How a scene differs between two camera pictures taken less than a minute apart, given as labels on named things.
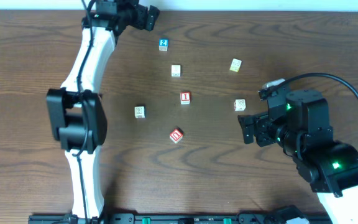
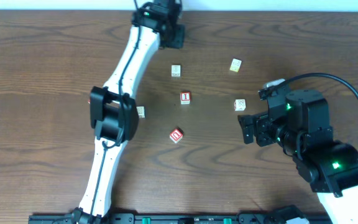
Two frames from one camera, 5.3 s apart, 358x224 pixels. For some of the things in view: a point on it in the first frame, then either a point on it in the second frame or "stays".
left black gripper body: (142, 17) -> (175, 37)
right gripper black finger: (247, 122) stays
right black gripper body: (260, 129) stays
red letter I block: (185, 98) stays
